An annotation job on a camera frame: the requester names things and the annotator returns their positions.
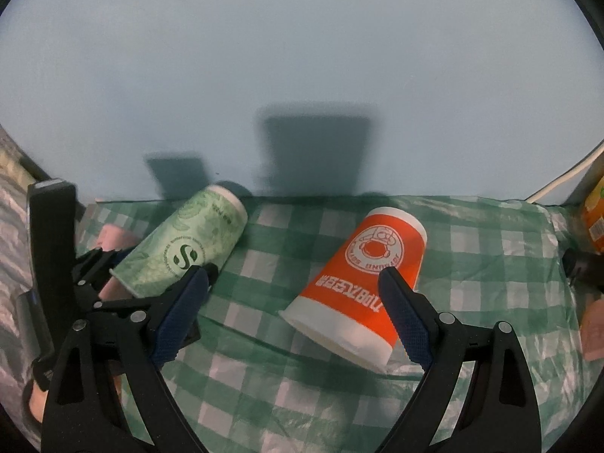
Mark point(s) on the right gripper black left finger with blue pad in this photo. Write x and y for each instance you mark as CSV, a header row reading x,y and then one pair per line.
x,y
107,393

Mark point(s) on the green patterned paper cup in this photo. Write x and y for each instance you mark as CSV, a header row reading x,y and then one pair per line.
x,y
205,229

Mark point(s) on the orange white paper cup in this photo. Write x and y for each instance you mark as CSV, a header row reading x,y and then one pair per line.
x,y
341,309

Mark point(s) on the silver grey curtain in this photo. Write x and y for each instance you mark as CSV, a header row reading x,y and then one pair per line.
x,y
16,279

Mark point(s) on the pink plastic mug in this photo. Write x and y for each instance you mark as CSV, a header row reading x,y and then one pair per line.
x,y
115,240

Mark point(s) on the pink drink bottle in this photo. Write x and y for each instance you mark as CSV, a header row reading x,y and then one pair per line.
x,y
592,331

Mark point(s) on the green white checkered tablecloth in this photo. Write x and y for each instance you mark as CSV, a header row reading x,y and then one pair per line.
x,y
297,352

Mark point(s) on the orange juice bottle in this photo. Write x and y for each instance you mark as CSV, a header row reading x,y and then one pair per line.
x,y
592,214

